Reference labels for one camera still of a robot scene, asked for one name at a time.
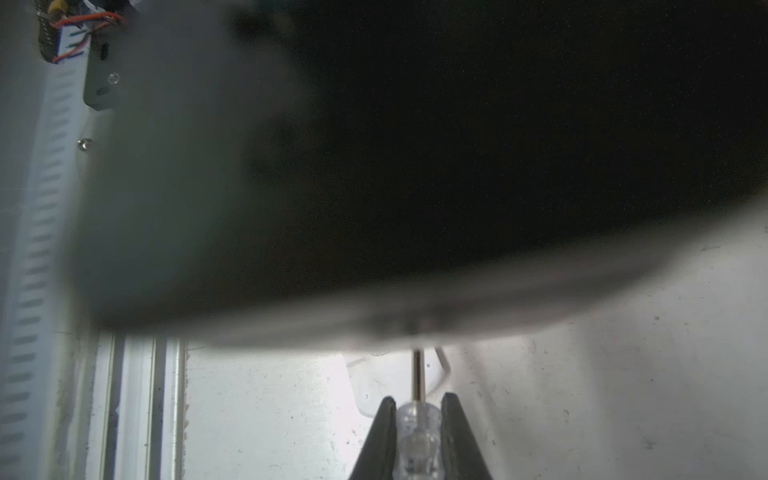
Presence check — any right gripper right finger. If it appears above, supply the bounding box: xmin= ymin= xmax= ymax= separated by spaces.
xmin=440 ymin=392 xmax=493 ymax=480

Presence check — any clear handle screwdriver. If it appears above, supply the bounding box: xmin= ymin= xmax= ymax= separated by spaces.
xmin=392 ymin=349 xmax=445 ymax=480

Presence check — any white remote control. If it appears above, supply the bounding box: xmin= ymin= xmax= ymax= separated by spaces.
xmin=61 ymin=1 xmax=767 ymax=349

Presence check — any aluminium mounting rail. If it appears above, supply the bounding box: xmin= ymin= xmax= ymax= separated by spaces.
xmin=84 ymin=334 xmax=186 ymax=479

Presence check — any white slotted cable duct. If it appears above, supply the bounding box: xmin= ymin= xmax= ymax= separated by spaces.
xmin=1 ymin=42 xmax=88 ymax=479

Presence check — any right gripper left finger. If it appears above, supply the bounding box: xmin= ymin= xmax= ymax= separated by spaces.
xmin=349 ymin=397 xmax=397 ymax=480

